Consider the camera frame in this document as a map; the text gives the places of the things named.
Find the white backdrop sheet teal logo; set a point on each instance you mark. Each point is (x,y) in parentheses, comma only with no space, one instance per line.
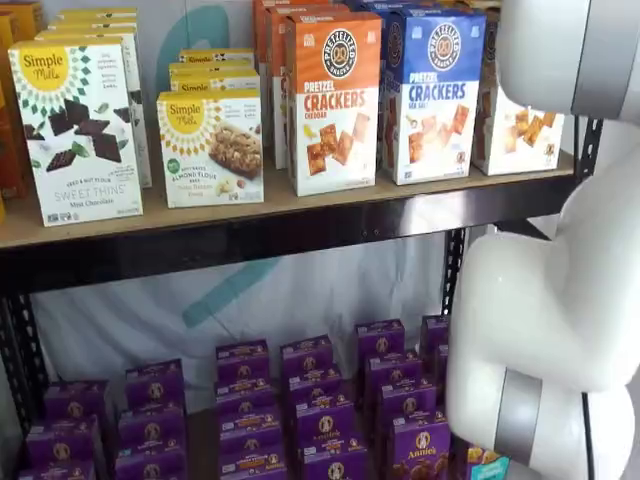
(125,310)

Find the yellow white pretzel crackers box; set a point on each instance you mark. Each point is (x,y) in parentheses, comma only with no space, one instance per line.
(520,145)

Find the black metal shelf frame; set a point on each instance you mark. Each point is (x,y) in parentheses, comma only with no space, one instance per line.
(250,240)

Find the Simple Mills almond bars box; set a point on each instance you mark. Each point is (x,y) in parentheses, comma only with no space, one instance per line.
(210,66)
(200,82)
(210,150)
(215,55)

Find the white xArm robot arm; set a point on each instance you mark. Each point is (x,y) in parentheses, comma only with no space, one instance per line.
(550,300)

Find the orange yellow snack box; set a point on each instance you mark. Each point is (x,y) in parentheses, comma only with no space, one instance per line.
(27,20)
(12,125)

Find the teal and purple snack box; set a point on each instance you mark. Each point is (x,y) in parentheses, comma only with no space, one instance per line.
(487,465)

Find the purple Annie's snack box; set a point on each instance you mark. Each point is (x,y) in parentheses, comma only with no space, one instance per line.
(380,337)
(245,392)
(434,332)
(249,417)
(255,467)
(442,362)
(417,450)
(243,360)
(155,385)
(75,402)
(306,352)
(393,370)
(315,384)
(62,442)
(334,462)
(252,442)
(325,420)
(151,430)
(57,471)
(407,402)
(150,467)

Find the blue white pretzel crackers box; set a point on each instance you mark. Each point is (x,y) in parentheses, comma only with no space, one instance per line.
(400,6)
(440,125)

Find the orange white pretzel crackers box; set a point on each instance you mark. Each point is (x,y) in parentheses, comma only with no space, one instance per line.
(335,125)
(259,30)
(276,100)

